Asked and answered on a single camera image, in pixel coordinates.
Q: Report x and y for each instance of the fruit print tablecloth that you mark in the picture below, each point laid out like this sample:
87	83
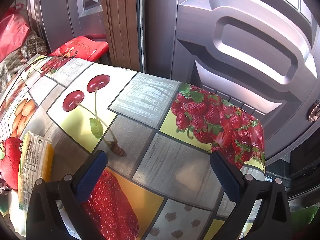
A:
162	155

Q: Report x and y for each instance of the yellow sponge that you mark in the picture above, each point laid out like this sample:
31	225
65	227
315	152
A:
32	160

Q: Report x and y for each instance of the red apple plush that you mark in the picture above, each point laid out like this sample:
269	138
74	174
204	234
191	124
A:
10	165

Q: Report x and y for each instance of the plaid blanket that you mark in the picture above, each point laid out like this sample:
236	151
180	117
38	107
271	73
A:
30	47

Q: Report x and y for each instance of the grey ornate door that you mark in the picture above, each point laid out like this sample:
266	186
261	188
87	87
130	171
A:
225	42

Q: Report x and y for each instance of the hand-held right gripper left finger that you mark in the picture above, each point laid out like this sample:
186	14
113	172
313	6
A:
92	175

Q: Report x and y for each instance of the brown door frame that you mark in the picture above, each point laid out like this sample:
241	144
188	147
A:
120	25

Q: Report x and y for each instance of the grey panelled door leaf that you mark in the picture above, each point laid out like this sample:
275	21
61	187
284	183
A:
57	12

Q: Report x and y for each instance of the pink-red nonwoven bag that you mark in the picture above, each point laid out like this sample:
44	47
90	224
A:
12	30

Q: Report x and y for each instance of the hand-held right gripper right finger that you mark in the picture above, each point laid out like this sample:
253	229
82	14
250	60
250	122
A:
227	177

